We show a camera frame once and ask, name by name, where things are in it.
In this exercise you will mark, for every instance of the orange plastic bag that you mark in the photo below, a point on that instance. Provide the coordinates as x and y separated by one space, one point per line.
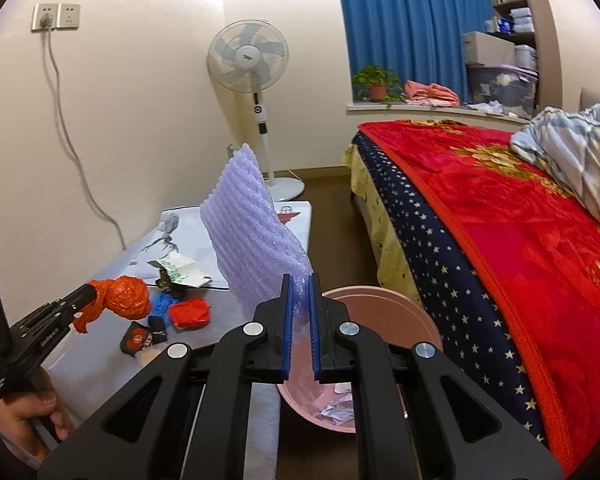
125 297

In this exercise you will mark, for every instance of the wooden wall shelf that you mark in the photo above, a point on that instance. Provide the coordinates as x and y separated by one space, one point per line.
522 37

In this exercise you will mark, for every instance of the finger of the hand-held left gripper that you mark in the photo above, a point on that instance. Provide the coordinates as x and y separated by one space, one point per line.
60 306
47 342

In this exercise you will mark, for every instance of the clear storage box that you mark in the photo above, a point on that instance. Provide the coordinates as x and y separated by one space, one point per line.
500 87

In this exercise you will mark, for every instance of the yellow bed skirt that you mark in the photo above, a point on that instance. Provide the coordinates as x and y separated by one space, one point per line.
385 240

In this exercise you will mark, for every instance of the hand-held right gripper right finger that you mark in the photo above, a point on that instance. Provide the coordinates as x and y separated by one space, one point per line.
317 330

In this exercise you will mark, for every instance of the red plastic bag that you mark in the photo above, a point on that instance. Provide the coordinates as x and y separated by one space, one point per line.
190 314

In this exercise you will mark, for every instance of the low wall outlet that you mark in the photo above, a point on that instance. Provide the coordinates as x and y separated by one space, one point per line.
231 151

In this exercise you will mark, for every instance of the dark crumpled wrapper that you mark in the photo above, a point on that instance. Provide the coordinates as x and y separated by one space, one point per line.
167 282

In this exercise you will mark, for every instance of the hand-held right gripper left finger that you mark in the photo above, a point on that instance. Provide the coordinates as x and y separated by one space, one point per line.
286 330

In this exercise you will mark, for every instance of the red floral blanket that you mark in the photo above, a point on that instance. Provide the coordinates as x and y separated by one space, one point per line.
505 220

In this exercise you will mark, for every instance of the blue plastic cap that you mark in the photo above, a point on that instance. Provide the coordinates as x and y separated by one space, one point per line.
162 304

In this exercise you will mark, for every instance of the green potted plant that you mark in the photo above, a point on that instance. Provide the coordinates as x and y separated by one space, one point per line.
378 91

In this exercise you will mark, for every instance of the navy star bed sheet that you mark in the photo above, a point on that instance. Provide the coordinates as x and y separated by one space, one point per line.
430 270

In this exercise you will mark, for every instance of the white wall socket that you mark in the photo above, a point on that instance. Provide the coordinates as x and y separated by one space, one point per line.
69 15
37 10

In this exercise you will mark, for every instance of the white standing fan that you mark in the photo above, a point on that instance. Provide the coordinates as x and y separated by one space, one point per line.
247 55

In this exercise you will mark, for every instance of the pink plastic bin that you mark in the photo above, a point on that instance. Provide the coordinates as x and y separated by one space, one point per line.
380 310

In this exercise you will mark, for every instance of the white windowsill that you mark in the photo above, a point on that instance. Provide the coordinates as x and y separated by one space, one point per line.
370 107

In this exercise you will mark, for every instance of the crumpled white cloth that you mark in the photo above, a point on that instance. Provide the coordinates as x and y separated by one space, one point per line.
492 107

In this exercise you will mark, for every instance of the white paper scraps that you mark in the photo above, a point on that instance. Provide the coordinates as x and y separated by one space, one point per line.
337 410

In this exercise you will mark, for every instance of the table with printed white cloth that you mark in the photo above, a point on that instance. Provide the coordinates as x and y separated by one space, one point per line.
105 375

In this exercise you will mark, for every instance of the person's left hand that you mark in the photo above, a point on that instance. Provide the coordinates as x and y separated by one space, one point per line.
20 415

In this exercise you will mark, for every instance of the pink folded cloth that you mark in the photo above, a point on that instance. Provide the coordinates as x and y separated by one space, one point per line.
430 92

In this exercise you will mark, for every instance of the blue curtain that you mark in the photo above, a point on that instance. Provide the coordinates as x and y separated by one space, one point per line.
405 20

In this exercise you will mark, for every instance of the blue striped quilt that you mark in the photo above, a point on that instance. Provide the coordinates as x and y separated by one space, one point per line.
575 145

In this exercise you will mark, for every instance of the grey cardboard box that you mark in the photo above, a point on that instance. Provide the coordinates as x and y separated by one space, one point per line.
487 47

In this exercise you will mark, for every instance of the lilac bubble wrap sheet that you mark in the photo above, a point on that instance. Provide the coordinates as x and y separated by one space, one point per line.
250 220

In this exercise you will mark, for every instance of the black snack packet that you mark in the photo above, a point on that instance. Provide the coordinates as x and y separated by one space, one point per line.
137 340

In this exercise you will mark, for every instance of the white green printed packet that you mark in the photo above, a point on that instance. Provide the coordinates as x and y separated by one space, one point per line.
185 266

